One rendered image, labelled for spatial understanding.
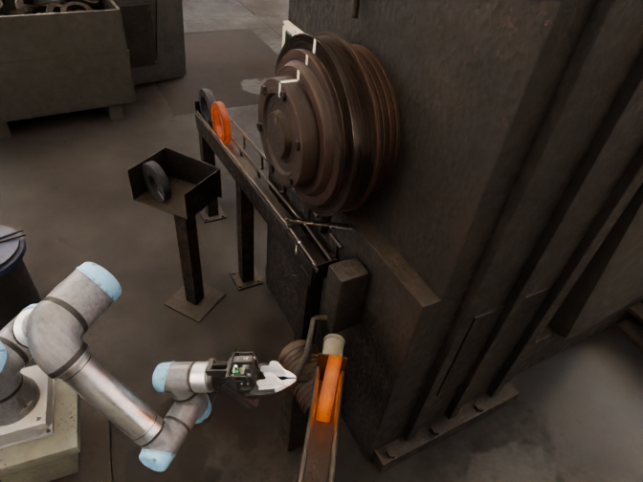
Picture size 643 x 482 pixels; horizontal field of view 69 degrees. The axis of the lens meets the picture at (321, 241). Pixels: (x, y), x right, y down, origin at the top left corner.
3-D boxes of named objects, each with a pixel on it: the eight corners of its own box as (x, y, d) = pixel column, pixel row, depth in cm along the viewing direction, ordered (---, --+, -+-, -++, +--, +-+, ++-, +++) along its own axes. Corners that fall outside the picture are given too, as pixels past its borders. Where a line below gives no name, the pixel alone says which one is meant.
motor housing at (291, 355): (302, 415, 181) (314, 331, 146) (328, 467, 167) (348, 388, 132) (271, 428, 176) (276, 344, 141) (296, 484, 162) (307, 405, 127)
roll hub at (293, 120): (272, 152, 140) (275, 58, 121) (314, 205, 122) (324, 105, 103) (254, 155, 137) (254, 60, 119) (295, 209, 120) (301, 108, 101)
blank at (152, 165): (147, 174, 182) (140, 177, 180) (151, 152, 169) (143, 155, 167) (169, 206, 180) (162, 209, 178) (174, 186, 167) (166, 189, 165)
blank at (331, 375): (332, 405, 121) (320, 402, 121) (343, 348, 119) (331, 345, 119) (326, 435, 106) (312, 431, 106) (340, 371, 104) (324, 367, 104)
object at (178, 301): (184, 273, 231) (166, 146, 183) (228, 295, 223) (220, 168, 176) (155, 299, 217) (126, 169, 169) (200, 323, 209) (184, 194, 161)
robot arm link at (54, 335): (10, 335, 90) (176, 475, 109) (52, 295, 98) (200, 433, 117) (-12, 342, 97) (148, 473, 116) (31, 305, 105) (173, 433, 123)
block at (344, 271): (348, 307, 151) (359, 253, 136) (361, 324, 146) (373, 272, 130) (319, 317, 147) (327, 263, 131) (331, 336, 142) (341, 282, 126)
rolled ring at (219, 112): (222, 151, 215) (229, 150, 217) (226, 126, 199) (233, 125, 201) (209, 120, 221) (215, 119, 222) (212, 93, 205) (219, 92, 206)
